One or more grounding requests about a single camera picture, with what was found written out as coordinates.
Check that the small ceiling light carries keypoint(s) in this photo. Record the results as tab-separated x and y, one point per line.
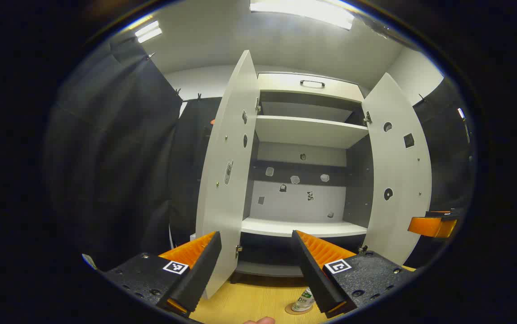
148	32

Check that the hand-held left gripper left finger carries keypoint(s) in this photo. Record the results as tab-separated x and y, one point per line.
197	274

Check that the black backdrop cloth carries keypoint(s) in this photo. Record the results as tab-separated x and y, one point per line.
447	166
114	157

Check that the white cabinet door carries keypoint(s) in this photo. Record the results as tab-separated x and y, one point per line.
397	171
222	211

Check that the large ceiling light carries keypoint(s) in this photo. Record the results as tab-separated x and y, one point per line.
303	11

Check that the round wooden coaster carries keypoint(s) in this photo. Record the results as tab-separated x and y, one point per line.
290	310

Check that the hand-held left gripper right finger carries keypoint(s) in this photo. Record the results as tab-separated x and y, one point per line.
314	274

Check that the white cabinet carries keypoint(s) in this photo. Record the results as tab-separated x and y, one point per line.
303	130

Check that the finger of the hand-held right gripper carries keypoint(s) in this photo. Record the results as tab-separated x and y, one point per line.
431	226

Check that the white plastic bottle green label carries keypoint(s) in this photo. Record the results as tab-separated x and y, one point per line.
303	300

